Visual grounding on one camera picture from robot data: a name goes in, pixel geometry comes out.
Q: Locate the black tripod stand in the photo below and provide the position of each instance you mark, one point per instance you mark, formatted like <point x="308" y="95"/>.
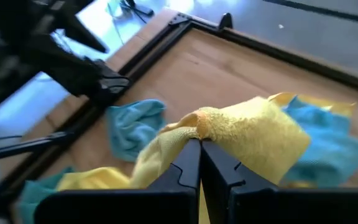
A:
<point x="141" y="9"/>

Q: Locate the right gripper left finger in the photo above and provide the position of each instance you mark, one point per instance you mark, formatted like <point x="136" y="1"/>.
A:
<point x="166" y="202"/>

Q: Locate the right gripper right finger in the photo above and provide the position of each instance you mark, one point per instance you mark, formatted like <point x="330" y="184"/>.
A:
<point x="259" y="205"/>

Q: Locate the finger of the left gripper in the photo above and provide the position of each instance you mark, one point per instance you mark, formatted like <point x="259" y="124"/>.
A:
<point x="85" y="35"/>

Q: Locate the teal green microfiber towel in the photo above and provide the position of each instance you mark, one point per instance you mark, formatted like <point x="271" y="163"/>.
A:
<point x="36" y="196"/>

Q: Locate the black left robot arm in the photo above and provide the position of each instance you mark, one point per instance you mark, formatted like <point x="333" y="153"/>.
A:
<point x="73" y="71"/>

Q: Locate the small white floor scrap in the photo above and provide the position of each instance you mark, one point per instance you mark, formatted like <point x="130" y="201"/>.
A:
<point x="280" y="26"/>

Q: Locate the black frame clip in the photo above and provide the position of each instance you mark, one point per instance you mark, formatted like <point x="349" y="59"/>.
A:
<point x="225" y="21"/>

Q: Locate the light blue microfiber towel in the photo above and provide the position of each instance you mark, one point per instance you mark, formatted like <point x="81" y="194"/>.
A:
<point x="135" y="127"/>
<point x="328" y="146"/>

